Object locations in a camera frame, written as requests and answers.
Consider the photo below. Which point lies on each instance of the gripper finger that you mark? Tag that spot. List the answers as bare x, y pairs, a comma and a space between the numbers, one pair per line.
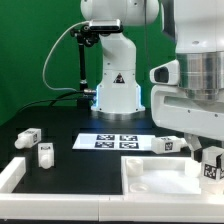
220, 161
194, 146

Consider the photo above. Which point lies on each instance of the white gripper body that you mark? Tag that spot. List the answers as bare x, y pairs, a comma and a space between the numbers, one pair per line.
171, 109

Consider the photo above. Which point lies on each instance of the white square table top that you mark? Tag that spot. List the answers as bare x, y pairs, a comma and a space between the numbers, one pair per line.
160, 175

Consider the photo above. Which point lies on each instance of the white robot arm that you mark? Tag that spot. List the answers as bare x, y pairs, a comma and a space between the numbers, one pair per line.
188, 95

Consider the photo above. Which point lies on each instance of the white sheet with tags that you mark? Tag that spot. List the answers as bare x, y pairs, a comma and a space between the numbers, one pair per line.
113, 142

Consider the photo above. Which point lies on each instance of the white U-shaped fence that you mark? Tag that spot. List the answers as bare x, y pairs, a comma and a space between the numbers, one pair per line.
204, 208

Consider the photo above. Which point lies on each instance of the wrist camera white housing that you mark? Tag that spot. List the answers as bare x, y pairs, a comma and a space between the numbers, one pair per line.
166, 74

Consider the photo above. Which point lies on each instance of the grey camera on stand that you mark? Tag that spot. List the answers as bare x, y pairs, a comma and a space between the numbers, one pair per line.
105, 26

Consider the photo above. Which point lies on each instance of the black camera stand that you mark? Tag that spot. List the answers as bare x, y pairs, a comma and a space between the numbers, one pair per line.
85, 39

